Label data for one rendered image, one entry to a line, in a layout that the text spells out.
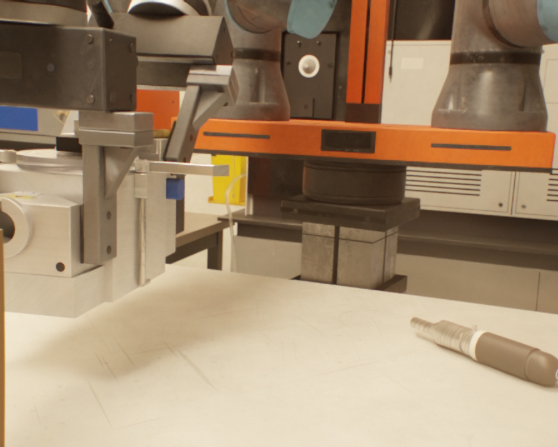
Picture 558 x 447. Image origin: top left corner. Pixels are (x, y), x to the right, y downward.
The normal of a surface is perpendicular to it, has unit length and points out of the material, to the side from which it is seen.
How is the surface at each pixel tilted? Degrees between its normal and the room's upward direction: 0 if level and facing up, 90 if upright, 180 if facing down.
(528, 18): 127
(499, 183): 90
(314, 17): 121
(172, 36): 50
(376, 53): 90
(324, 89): 90
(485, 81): 73
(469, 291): 90
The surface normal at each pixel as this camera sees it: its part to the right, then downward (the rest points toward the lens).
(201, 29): -0.15, -0.51
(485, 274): -0.33, 0.15
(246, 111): 0.17, 0.18
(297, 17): -0.08, 0.81
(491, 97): -0.22, -0.14
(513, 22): -0.81, 0.58
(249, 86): 0.22, -0.13
